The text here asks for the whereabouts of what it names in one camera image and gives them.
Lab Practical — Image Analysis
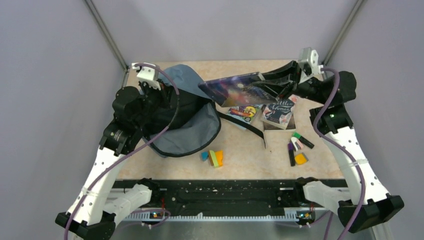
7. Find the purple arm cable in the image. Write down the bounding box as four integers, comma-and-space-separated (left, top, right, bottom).
312, 67, 366, 240
63, 62, 180, 240

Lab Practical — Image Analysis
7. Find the dark brown bottom book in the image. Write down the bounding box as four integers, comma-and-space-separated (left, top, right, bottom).
262, 115, 296, 132

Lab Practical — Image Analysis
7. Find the yellow grey sharpener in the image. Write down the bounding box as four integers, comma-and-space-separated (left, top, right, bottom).
294, 153, 309, 165

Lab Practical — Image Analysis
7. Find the purple cap black marker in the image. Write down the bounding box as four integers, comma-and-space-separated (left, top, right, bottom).
287, 142, 296, 167

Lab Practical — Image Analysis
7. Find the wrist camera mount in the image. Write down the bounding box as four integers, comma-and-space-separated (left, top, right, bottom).
131, 62, 162, 90
297, 47, 323, 80

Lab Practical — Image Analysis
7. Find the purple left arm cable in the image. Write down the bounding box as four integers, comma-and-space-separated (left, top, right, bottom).
63, 62, 180, 240

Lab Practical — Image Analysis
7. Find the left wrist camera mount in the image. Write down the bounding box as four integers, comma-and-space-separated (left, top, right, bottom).
131, 62, 162, 90

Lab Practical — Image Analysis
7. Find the orange eraser block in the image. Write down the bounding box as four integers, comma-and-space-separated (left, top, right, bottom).
215, 150, 224, 168

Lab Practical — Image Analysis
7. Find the green cap black marker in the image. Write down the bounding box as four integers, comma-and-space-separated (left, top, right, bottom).
292, 132, 315, 149

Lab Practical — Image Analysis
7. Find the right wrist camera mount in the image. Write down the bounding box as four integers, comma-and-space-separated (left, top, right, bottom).
297, 47, 323, 80

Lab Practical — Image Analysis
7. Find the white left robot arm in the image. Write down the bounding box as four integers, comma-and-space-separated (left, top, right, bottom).
55, 83, 181, 240

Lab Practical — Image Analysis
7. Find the aluminium frame rail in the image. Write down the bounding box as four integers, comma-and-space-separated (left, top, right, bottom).
321, 0, 367, 66
83, 0, 128, 71

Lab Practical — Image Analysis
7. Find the blue eraser wedge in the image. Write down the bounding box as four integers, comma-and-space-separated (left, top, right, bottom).
200, 151, 209, 162

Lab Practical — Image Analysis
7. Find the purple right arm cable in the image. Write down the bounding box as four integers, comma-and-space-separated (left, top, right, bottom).
312, 67, 366, 240

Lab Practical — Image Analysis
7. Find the aluminium frame rail left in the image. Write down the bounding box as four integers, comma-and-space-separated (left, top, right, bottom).
83, 0, 128, 71

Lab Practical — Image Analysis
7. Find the colourful comic book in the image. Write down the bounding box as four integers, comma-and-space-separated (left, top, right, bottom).
226, 104, 262, 125

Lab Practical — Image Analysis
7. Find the blue student backpack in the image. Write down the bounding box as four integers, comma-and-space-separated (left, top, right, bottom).
142, 64, 264, 158

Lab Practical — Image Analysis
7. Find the green brown eraser block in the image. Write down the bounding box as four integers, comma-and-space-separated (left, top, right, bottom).
208, 150, 220, 168

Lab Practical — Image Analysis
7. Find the Robinson Crusoe book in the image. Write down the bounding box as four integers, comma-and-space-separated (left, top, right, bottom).
198, 72, 277, 108

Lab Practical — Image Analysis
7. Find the Little Women book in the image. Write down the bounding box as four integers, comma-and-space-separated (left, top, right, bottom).
260, 95, 299, 129

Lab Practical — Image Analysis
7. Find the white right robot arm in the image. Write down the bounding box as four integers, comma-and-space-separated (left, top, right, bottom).
256, 61, 405, 235

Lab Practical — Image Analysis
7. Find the aluminium frame rail right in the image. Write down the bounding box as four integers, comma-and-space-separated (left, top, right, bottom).
321, 0, 367, 66

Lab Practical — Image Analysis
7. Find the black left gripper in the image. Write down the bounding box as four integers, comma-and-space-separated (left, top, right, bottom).
135, 77, 176, 127

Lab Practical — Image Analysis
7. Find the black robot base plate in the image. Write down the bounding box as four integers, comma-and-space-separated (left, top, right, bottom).
112, 178, 349, 218

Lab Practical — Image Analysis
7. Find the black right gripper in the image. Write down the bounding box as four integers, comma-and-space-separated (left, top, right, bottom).
251, 61, 328, 105

